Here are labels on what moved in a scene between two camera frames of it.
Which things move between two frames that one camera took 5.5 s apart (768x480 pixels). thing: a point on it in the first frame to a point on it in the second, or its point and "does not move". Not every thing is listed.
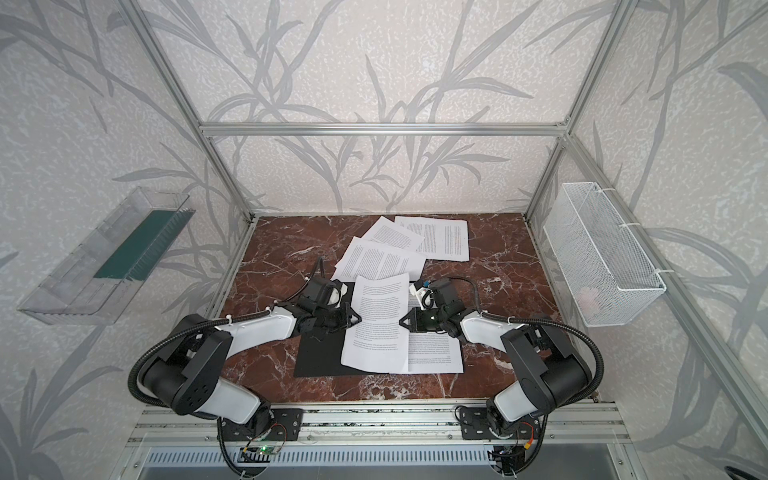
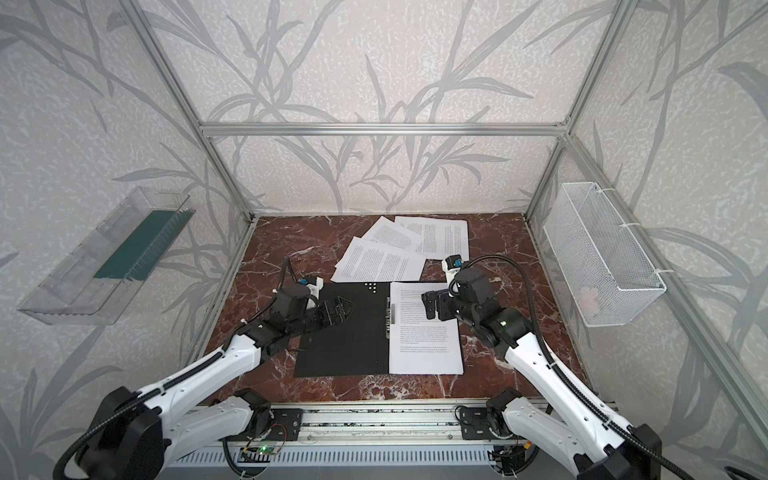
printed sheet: (365, 257) does not move
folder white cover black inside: (324, 358) does not move
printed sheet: (378, 342) to (419, 345)
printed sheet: (444, 239) does not move
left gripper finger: (348, 312) to (338, 309)
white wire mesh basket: (604, 275) does not move
